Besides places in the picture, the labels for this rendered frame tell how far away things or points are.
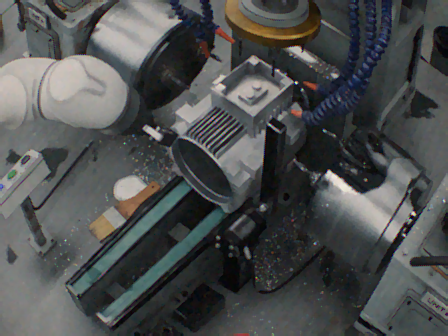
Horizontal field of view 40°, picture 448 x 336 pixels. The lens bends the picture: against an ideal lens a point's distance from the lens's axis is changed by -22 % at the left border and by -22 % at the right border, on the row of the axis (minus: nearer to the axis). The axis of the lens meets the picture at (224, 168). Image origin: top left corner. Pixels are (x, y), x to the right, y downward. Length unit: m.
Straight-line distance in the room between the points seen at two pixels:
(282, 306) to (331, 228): 0.28
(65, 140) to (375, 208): 0.84
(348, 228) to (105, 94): 0.51
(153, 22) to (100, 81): 0.49
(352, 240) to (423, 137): 0.61
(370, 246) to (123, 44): 0.66
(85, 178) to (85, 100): 0.70
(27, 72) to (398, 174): 0.70
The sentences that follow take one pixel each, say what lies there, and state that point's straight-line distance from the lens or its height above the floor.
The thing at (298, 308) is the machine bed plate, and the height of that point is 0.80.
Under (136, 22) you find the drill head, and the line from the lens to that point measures 1.51.
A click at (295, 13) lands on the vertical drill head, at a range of 1.24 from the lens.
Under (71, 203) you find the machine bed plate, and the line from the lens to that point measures 1.67.
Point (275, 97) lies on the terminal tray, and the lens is 1.37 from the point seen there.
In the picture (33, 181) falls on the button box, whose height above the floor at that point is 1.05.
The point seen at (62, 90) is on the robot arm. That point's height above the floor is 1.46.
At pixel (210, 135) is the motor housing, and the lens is 1.37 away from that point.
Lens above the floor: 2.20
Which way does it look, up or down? 56 degrees down
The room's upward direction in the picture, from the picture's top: 1 degrees clockwise
